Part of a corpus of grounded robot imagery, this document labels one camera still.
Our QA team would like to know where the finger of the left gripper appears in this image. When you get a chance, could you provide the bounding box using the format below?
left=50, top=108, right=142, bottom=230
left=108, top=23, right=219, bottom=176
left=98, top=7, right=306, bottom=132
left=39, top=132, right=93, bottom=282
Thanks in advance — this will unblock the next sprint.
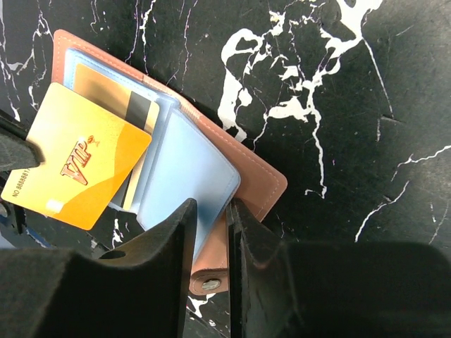
left=1, top=111, right=44, bottom=172

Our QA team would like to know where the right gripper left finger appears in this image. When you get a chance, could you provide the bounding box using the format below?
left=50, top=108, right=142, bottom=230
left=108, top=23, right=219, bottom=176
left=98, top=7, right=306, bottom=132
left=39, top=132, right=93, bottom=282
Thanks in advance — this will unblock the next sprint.
left=1, top=199, right=197, bottom=337

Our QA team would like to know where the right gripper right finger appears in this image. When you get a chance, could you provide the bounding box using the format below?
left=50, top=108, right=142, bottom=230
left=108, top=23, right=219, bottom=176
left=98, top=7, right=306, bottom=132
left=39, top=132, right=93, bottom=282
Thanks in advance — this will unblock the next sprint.
left=227, top=199, right=450, bottom=337

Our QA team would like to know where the gold VIP credit card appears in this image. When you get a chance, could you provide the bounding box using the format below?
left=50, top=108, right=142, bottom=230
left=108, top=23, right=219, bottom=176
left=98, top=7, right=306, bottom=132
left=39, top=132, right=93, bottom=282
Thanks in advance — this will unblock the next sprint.
left=1, top=82, right=152, bottom=230

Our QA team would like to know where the orange credit card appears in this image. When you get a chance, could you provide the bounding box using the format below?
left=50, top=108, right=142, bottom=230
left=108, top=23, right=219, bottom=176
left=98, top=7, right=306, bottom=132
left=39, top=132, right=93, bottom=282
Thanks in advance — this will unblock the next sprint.
left=73, top=64, right=160, bottom=211

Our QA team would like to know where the pink leather card holder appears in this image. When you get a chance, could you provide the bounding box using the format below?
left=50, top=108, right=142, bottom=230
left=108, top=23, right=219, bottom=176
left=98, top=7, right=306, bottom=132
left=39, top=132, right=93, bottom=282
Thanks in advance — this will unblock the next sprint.
left=52, top=30, right=288, bottom=295

